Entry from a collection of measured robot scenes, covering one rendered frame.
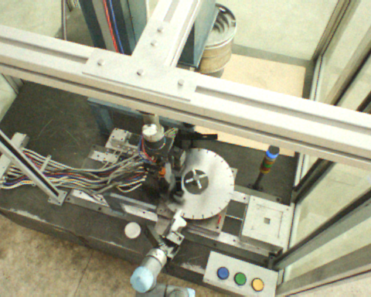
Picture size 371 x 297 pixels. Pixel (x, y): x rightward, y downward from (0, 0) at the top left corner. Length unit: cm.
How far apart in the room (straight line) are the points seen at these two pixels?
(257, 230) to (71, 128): 110
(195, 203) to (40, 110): 106
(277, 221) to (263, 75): 91
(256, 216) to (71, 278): 138
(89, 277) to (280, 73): 174
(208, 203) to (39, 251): 143
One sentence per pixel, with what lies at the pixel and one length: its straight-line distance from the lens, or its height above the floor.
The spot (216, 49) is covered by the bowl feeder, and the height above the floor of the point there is 107.
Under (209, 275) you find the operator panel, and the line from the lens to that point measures 149.
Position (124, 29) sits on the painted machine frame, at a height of 124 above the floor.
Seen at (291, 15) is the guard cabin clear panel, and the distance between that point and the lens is 213.
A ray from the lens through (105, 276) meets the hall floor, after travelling 245.
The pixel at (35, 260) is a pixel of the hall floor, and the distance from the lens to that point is 261.
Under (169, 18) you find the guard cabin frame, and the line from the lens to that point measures 50.
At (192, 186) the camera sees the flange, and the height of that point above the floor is 96.
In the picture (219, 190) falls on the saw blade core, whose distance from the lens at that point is 152.
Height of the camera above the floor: 238
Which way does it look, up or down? 63 degrees down
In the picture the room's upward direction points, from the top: 1 degrees counter-clockwise
